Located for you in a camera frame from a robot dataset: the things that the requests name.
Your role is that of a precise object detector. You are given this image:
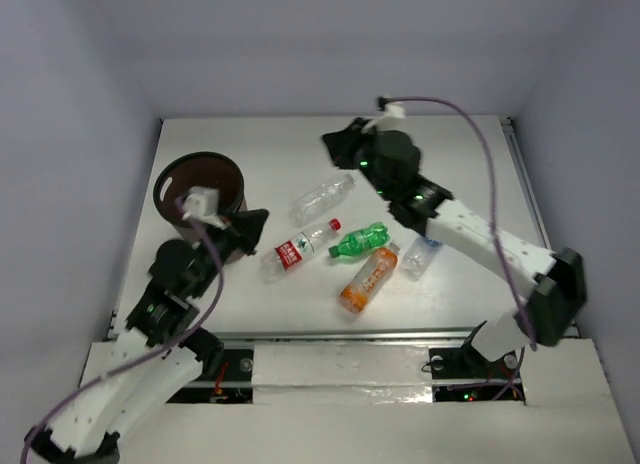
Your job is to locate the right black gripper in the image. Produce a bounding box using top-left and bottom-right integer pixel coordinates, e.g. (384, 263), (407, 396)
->
(321, 117), (395, 203)

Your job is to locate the clear bottle red label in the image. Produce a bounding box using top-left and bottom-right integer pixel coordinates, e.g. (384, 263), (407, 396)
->
(260, 218), (342, 283)

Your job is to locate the clear plastic bottle white cap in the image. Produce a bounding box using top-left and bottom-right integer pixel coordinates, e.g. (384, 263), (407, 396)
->
(289, 173), (356, 227)

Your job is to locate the green crushed plastic bottle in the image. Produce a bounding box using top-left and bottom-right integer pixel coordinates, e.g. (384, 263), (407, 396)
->
(329, 222), (390, 259)

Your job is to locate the clear bottle blue label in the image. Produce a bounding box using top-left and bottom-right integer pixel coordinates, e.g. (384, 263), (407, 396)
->
(401, 237), (443, 281)

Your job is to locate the orange label plastic bottle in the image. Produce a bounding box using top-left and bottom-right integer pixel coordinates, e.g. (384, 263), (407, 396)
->
(338, 242), (400, 314)

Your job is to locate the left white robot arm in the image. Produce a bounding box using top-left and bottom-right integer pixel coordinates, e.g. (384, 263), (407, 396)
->
(20, 209), (269, 463)

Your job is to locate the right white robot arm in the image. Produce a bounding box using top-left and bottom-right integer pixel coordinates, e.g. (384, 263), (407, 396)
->
(321, 118), (587, 376)

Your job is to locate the dark brown round bin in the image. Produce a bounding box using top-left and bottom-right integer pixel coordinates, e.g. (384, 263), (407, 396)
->
(152, 152), (247, 244)

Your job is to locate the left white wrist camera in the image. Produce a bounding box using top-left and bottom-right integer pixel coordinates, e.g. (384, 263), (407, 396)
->
(180, 186), (225, 228)

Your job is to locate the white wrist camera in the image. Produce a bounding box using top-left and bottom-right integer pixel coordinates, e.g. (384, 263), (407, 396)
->
(180, 186), (225, 228)
(362, 102), (406, 134)

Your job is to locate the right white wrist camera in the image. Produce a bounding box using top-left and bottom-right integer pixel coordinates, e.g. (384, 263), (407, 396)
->
(362, 102), (406, 134)

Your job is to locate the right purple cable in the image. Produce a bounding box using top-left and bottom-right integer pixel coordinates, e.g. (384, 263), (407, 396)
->
(377, 95), (539, 353)

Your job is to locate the purple cable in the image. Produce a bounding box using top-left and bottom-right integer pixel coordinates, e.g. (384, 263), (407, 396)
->
(19, 196), (226, 464)
(377, 95), (539, 353)

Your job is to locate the aluminium rail right side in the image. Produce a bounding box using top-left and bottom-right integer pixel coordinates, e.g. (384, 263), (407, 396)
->
(500, 117), (551, 248)

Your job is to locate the aluminium rail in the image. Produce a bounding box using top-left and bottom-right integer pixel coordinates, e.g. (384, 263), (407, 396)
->
(500, 117), (551, 248)
(104, 311), (576, 390)

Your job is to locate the aluminium rail front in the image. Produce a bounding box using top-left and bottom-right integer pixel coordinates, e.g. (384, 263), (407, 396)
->
(104, 311), (576, 390)

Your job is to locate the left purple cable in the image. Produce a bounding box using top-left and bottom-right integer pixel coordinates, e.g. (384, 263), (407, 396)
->
(19, 196), (226, 464)

